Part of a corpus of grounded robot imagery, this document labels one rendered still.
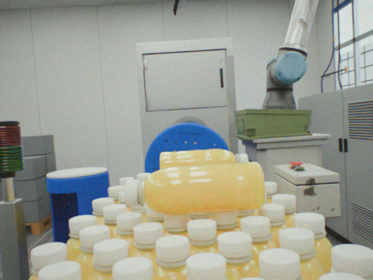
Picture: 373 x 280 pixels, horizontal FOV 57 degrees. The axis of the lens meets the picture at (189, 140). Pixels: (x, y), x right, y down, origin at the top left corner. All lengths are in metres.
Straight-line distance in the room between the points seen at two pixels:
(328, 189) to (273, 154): 0.64
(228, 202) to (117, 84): 5.95
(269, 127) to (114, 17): 5.43
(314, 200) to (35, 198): 4.07
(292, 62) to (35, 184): 3.72
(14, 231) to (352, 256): 0.62
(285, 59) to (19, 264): 1.11
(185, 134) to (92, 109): 5.37
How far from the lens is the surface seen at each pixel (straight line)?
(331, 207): 0.85
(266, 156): 1.45
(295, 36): 1.48
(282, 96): 1.55
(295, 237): 0.41
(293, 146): 1.47
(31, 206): 4.67
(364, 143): 3.07
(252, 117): 1.42
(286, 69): 1.42
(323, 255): 0.49
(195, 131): 1.11
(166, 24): 6.52
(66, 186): 1.62
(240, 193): 0.49
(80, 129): 6.48
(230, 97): 2.56
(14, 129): 0.76
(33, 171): 4.58
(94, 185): 1.63
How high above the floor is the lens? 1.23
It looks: 3 degrees down
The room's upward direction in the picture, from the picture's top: 4 degrees counter-clockwise
